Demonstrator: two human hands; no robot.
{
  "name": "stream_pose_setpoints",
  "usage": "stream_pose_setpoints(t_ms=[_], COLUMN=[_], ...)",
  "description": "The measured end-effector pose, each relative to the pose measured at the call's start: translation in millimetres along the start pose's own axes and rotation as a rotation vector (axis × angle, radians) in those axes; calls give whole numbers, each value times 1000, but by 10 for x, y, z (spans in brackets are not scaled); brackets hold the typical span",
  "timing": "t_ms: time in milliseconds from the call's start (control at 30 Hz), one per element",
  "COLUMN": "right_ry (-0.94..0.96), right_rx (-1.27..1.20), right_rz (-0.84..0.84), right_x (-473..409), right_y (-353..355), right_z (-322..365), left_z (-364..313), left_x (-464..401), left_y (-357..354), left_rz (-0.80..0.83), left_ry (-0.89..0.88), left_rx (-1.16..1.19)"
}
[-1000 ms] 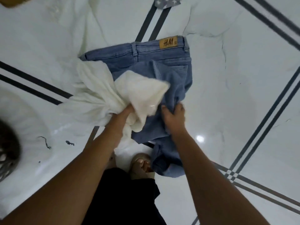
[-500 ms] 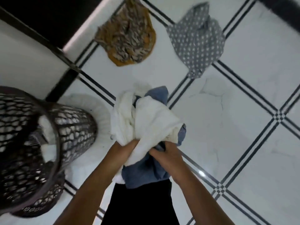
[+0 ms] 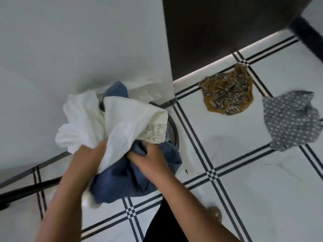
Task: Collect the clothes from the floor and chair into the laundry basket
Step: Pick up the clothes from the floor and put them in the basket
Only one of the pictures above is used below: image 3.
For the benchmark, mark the person's foot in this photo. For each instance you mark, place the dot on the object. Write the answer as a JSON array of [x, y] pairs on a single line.
[[214, 213]]

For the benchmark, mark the person's right forearm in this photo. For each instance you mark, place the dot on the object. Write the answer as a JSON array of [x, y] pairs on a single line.
[[191, 211]]

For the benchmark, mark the person's left forearm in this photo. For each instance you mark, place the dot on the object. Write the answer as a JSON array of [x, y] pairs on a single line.
[[60, 209]]

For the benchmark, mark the round metal laundry basket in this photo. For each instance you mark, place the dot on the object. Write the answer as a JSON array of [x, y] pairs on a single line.
[[174, 133]]

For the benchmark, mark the white lace-trimmed garment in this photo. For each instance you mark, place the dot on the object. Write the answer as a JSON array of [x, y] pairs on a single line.
[[111, 123]]

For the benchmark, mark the black metal bar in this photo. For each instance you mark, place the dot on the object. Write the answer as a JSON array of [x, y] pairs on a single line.
[[27, 190]]

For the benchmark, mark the orange patterned cloth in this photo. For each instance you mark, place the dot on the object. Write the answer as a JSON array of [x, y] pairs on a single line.
[[227, 93]]

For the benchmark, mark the person's right hand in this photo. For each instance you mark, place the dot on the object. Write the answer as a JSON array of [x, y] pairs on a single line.
[[151, 158]]

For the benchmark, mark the person's left fingers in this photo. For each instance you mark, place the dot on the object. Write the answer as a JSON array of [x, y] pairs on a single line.
[[102, 148]]

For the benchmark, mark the person's black trousers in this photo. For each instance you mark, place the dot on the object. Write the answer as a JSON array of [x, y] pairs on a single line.
[[164, 224]]

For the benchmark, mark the dark wooden door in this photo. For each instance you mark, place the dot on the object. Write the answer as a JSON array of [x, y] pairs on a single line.
[[227, 30]]

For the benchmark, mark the person's right fingers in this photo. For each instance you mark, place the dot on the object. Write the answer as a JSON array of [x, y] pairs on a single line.
[[140, 154]]

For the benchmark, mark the blue garment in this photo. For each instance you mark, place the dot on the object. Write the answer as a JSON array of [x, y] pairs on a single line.
[[136, 176]]

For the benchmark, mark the person's left hand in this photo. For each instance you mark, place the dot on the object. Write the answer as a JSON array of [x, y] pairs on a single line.
[[84, 158]]

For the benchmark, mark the grey polka dot cloth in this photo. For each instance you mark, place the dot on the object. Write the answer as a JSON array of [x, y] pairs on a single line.
[[290, 120]]

